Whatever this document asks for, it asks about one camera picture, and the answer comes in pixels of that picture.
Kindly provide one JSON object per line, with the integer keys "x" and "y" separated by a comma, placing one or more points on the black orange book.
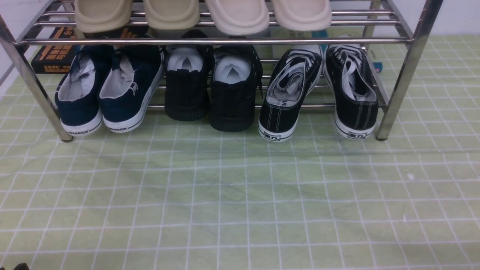
{"x": 57, "y": 59}

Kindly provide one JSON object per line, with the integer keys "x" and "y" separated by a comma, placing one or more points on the cream slipper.
{"x": 239, "y": 17}
{"x": 303, "y": 15}

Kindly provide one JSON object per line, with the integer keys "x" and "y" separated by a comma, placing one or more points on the black white canvas sneaker left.
{"x": 294, "y": 76}

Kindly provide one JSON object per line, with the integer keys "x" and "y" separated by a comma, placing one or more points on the navy canvas shoe right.
{"x": 127, "y": 91}

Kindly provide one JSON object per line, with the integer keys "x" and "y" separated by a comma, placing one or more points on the black white canvas sneaker right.
{"x": 350, "y": 77}

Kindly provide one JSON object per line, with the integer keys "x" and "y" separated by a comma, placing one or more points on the navy canvas shoe left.
{"x": 76, "y": 96}

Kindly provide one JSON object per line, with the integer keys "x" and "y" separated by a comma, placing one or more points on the black knit sneaker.
{"x": 187, "y": 71}
{"x": 235, "y": 79}

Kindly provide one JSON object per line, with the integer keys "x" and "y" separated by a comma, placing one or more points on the tan slipper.
{"x": 172, "y": 14}
{"x": 95, "y": 16}

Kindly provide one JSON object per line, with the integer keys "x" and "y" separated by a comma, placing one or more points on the silver metal shoe rack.
{"x": 383, "y": 24}

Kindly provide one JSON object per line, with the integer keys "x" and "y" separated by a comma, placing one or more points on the tan slipper far left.
{"x": 95, "y": 16}

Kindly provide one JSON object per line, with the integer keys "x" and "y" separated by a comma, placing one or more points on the cream slipper far right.
{"x": 303, "y": 15}

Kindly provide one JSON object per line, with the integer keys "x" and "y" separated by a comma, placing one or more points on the black white canvas sneaker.
{"x": 350, "y": 77}
{"x": 294, "y": 76}

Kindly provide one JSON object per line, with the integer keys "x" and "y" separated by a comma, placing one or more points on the navy canvas shoe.
{"x": 76, "y": 96}
{"x": 127, "y": 91}

